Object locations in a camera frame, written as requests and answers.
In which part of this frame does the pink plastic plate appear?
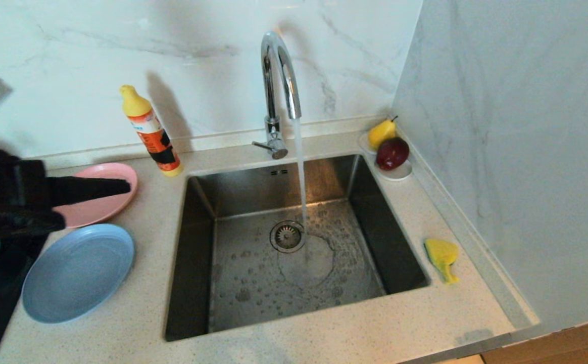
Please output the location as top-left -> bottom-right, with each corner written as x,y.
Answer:
52,162 -> 139,229

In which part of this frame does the blue plastic plate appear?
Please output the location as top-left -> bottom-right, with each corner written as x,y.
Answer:
22,223 -> 136,324

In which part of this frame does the orange detergent bottle yellow cap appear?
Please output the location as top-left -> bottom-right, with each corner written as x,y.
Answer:
120,84 -> 184,177

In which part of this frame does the chrome gooseneck faucet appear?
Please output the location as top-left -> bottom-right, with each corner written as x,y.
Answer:
252,31 -> 303,160

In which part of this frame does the yellow fish-shaped sponge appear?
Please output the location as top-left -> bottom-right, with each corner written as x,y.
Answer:
424,238 -> 460,286

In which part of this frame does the stainless steel sink basin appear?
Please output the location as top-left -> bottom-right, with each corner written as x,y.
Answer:
165,154 -> 431,342

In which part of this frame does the round metal drain strainer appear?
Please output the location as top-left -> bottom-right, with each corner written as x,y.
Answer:
269,220 -> 307,253

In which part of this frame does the yellow pear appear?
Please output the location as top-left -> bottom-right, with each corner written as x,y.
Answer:
368,116 -> 399,150

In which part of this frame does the dark red apple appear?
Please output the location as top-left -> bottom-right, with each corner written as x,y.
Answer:
375,137 -> 410,171

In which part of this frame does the small white dish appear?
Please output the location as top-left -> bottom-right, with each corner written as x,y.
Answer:
358,130 -> 413,181

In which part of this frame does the wooden cabinet panel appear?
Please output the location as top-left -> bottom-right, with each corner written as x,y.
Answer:
481,313 -> 588,364

